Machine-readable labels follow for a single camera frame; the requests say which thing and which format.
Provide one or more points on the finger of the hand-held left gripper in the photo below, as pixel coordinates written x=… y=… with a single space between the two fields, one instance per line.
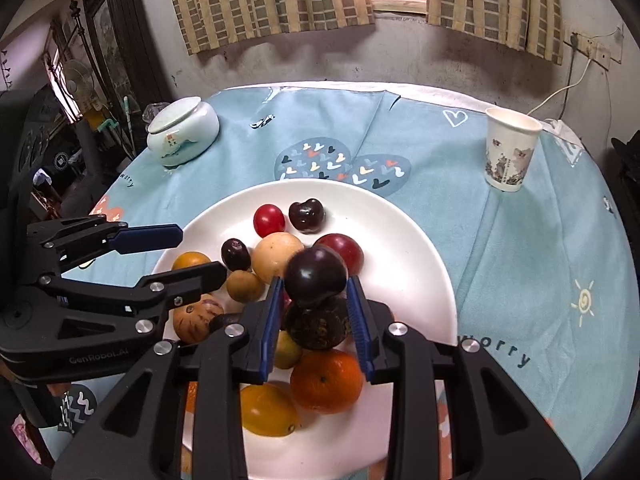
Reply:
x=190 y=280
x=150 y=237

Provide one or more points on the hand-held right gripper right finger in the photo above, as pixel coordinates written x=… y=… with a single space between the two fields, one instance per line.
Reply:
x=361 y=330

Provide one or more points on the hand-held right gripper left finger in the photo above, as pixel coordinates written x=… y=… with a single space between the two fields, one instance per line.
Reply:
x=272 y=325

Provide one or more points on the orange tangerine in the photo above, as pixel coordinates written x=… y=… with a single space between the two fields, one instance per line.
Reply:
x=191 y=260
x=326 y=380

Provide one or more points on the small beige fruit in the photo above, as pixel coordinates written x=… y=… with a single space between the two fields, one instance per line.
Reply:
x=287 y=350

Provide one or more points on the striped beige pepino melon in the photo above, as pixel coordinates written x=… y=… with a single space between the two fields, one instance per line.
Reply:
x=197 y=322

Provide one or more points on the dark mangosteen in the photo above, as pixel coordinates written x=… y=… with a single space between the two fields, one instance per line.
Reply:
x=317 y=327

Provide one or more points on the brown longan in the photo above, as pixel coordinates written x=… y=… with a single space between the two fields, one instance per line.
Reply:
x=245 y=285

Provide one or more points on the dark cherry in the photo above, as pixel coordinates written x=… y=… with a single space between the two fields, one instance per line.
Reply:
x=306 y=216
x=235 y=253

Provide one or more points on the dark purple plum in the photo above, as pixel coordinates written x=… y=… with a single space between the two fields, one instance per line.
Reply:
x=315 y=275

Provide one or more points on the large beige round fruit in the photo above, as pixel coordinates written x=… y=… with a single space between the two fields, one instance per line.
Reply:
x=272 y=257

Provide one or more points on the red plum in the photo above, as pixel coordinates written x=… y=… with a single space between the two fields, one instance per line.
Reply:
x=350 y=252

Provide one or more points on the white round plate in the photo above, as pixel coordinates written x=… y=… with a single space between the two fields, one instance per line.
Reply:
x=400 y=260

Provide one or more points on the yellow citrus fruit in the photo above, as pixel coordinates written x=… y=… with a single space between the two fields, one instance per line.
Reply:
x=267 y=410

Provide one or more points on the red cherry tomato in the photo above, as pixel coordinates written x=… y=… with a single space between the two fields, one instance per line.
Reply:
x=269 y=220

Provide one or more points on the person's left hand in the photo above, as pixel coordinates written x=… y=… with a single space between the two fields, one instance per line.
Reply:
x=59 y=389

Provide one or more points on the pale green ceramic jar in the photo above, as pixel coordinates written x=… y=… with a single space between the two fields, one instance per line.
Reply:
x=182 y=132

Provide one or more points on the clear plastic bag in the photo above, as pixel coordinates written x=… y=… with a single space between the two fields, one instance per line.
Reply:
x=155 y=112

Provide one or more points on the blue printed tablecloth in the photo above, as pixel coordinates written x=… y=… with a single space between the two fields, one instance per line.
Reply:
x=500 y=260

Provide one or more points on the white standing fan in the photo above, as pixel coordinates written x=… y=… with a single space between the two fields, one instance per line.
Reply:
x=80 y=82

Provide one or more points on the dark framed picture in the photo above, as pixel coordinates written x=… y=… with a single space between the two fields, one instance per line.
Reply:
x=115 y=35

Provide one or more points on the dark metal stand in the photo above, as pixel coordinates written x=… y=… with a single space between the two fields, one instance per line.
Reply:
x=82 y=40

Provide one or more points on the printed paper cup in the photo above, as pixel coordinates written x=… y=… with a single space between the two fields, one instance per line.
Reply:
x=510 y=155

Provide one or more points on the checked beige green curtain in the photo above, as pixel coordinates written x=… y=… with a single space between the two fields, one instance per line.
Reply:
x=265 y=0
x=495 y=5

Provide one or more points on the white wall power strip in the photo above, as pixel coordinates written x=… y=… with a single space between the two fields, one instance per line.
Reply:
x=592 y=49

